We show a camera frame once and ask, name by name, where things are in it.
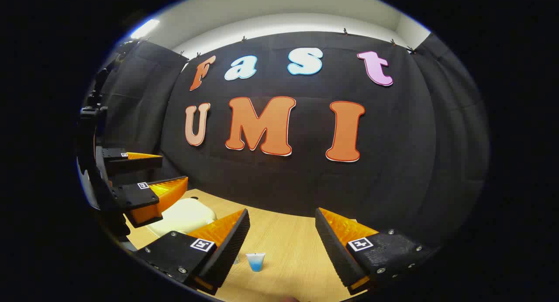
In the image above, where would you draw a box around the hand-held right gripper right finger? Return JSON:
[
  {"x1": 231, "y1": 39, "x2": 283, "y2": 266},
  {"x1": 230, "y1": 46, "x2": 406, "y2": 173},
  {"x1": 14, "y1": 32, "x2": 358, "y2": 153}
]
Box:
[{"x1": 315, "y1": 207, "x2": 437, "y2": 296}]

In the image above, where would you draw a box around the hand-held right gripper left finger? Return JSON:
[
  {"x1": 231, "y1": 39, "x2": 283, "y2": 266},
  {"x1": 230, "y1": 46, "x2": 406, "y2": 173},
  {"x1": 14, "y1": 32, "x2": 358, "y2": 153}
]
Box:
[{"x1": 133, "y1": 208, "x2": 251, "y2": 296}]

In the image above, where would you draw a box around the blue skin care bottle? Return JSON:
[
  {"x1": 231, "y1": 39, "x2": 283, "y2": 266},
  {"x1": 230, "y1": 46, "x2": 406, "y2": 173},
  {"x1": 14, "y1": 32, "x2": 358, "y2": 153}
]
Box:
[{"x1": 245, "y1": 252, "x2": 266, "y2": 273}]

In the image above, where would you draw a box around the cream yellow suitcase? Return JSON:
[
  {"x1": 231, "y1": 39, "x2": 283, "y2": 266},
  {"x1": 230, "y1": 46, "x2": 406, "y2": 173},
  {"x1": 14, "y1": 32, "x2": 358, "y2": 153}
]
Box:
[{"x1": 146, "y1": 197, "x2": 217, "y2": 238}]

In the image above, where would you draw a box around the black backdrop cloth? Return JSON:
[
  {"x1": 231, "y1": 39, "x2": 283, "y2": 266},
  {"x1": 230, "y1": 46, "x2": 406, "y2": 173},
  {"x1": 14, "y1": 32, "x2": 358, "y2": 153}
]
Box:
[{"x1": 94, "y1": 31, "x2": 490, "y2": 250}]

